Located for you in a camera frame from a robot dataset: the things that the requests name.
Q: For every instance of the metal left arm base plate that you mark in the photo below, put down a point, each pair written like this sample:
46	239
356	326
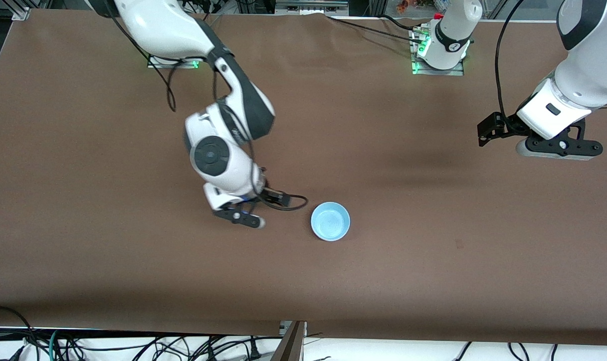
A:
433	73

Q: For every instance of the grey metal fixture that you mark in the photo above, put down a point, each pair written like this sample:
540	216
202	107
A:
311	6

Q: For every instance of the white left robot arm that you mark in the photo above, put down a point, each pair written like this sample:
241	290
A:
453	35

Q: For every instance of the light blue bowl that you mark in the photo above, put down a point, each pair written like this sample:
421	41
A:
330	221

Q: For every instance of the aluminium frame post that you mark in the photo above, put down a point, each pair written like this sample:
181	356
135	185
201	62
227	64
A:
290	346

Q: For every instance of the aluminium corner bracket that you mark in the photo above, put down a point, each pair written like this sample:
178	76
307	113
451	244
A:
20	10

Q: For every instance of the brown table cover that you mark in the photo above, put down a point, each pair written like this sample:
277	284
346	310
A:
363	281

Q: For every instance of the orange object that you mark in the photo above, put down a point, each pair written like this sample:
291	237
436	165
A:
413	4

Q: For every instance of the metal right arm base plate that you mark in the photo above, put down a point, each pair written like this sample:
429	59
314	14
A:
183	65

